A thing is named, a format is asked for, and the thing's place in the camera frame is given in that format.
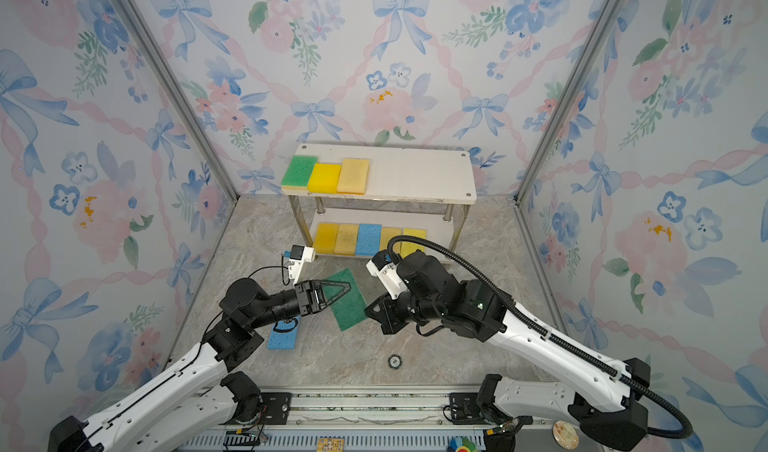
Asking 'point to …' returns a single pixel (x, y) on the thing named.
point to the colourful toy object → (461, 444)
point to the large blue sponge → (368, 239)
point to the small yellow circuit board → (330, 445)
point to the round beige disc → (565, 434)
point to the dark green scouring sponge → (350, 309)
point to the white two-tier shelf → (427, 188)
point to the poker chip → (395, 361)
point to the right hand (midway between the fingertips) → (365, 310)
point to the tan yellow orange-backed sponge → (346, 239)
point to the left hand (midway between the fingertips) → (348, 290)
